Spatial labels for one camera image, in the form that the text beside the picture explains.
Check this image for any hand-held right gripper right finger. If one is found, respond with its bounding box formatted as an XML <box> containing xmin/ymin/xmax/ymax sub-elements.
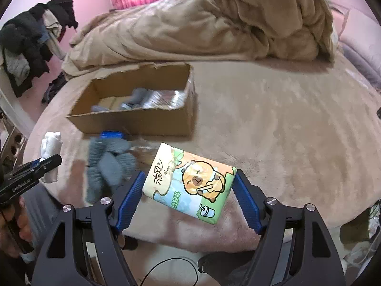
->
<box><xmin>232</xmin><ymin>170</ymin><xmax>347</xmax><ymax>286</ymax></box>

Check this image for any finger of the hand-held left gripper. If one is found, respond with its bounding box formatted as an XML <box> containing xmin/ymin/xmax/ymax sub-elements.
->
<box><xmin>11</xmin><ymin>154</ymin><xmax>63</xmax><ymax>182</ymax></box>

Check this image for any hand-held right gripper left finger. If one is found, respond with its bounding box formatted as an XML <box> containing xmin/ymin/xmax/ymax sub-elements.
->
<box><xmin>31</xmin><ymin>170</ymin><xmax>146</xmax><ymax>286</ymax></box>

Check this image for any cartoon bear tissue pack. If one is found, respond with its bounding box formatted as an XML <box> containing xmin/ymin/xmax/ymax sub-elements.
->
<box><xmin>142</xmin><ymin>142</ymin><xmax>237</xmax><ymax>226</ymax></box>

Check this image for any cardboard box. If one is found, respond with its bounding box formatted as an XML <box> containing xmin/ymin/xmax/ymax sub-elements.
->
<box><xmin>66</xmin><ymin>62</ymin><xmax>196</xmax><ymax>138</ymax></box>

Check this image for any person's left hand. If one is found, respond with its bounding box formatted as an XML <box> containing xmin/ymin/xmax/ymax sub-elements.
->
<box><xmin>0</xmin><ymin>198</ymin><xmax>33</xmax><ymax>243</ymax></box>

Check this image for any white sock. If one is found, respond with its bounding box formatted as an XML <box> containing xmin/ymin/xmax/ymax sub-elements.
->
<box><xmin>40</xmin><ymin>131</ymin><xmax>63</xmax><ymax>184</ymax></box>

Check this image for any person's grey trouser leg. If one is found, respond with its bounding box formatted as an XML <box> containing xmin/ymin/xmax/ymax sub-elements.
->
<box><xmin>20</xmin><ymin>184</ymin><xmax>64</xmax><ymax>246</ymax></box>

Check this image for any grey knitted sock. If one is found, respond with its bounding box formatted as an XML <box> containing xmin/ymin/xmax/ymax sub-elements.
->
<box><xmin>86</xmin><ymin>136</ymin><xmax>138</xmax><ymax>204</ymax></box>

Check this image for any black shoe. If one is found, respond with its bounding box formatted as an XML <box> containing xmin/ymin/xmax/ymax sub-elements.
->
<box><xmin>197</xmin><ymin>250</ymin><xmax>257</xmax><ymax>286</ymax></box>

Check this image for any clear plastic bottle blue cap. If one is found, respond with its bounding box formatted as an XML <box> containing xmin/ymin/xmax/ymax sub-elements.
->
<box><xmin>100</xmin><ymin>130</ymin><xmax>158</xmax><ymax>167</ymax></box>

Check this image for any beige plush bed blanket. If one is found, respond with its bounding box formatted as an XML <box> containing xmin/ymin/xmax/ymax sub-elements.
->
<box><xmin>23</xmin><ymin>52</ymin><xmax>381</xmax><ymax>252</ymax></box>

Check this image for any grey sock in box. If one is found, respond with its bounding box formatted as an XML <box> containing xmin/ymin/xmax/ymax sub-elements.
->
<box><xmin>91</xmin><ymin>88</ymin><xmax>154</xmax><ymax>113</ymax></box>

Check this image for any silver foil packet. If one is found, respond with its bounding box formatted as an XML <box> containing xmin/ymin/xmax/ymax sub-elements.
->
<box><xmin>143</xmin><ymin>89</ymin><xmax>189</xmax><ymax>111</ymax></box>

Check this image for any pile of dark clothes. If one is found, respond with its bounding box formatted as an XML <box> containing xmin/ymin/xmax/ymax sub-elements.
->
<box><xmin>0</xmin><ymin>0</ymin><xmax>79</xmax><ymax>98</ymax></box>

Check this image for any beige crumpled quilt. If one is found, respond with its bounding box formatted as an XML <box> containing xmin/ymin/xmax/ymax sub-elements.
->
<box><xmin>62</xmin><ymin>0</ymin><xmax>340</xmax><ymax>81</ymax></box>

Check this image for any lilac grey pillow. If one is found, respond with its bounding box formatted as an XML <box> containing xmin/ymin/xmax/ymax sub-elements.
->
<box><xmin>335</xmin><ymin>4</ymin><xmax>381</xmax><ymax>88</ymax></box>

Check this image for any black cable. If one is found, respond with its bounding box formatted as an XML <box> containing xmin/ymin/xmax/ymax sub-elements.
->
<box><xmin>139</xmin><ymin>258</ymin><xmax>199</xmax><ymax>286</ymax></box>

